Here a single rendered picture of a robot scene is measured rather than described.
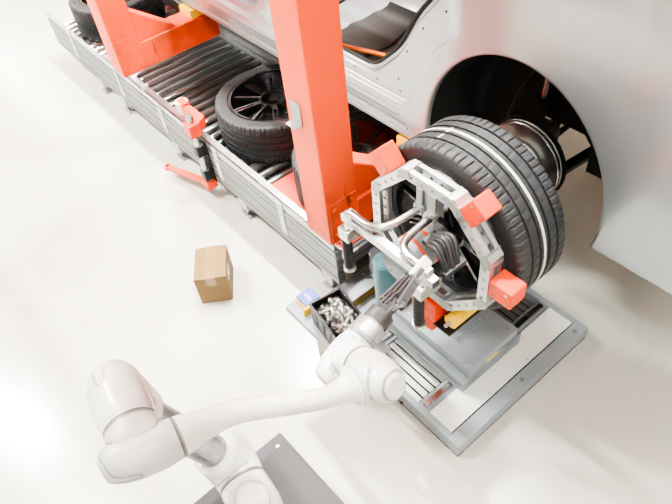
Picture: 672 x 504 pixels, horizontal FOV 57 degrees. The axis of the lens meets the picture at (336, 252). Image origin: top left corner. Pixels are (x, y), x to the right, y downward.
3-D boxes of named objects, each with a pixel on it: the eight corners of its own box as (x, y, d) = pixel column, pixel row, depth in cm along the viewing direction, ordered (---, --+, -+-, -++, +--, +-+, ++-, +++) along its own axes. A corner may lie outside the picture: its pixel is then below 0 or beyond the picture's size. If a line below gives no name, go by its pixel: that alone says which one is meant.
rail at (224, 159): (351, 268, 297) (348, 236, 281) (336, 278, 294) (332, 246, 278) (122, 79, 437) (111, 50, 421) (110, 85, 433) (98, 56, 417)
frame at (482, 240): (493, 327, 218) (511, 216, 178) (480, 338, 216) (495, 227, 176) (387, 247, 249) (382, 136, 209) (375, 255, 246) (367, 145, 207)
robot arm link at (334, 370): (362, 345, 175) (387, 359, 164) (326, 388, 171) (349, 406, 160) (339, 321, 170) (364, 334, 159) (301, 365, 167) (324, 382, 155)
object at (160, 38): (221, 34, 395) (207, -20, 370) (148, 68, 375) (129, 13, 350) (207, 26, 404) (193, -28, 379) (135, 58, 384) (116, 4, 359)
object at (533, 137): (537, 208, 247) (577, 164, 218) (524, 218, 244) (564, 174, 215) (482, 151, 255) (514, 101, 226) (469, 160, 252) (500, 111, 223)
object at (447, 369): (518, 343, 270) (521, 330, 263) (462, 394, 257) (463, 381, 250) (435, 280, 299) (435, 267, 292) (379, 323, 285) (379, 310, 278)
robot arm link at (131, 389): (233, 504, 204) (206, 450, 217) (273, 473, 205) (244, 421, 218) (86, 444, 142) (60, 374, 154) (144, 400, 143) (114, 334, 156)
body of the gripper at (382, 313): (372, 316, 164) (394, 290, 166) (359, 311, 172) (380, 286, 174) (390, 334, 166) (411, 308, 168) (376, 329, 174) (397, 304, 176)
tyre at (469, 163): (598, 194, 182) (438, 76, 210) (547, 235, 173) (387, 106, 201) (533, 305, 237) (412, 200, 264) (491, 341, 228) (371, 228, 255)
